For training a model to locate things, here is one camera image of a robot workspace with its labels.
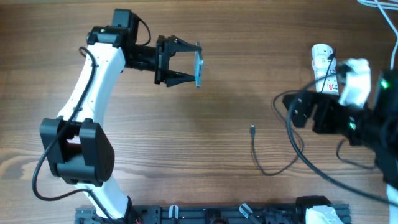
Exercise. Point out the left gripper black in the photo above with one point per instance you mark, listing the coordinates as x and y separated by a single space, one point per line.
173 45

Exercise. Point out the Galaxy smartphone cyan screen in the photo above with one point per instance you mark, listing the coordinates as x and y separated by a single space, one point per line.
198 68

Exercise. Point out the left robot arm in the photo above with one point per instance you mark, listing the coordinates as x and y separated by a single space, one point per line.
75 145

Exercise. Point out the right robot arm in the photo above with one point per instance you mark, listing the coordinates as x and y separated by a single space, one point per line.
375 128

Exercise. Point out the white USB charger plug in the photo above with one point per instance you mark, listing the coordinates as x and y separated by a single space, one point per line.
323 62

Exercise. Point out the white power strip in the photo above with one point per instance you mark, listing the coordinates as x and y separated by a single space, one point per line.
327 81

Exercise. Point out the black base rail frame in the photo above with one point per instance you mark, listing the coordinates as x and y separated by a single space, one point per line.
282 213

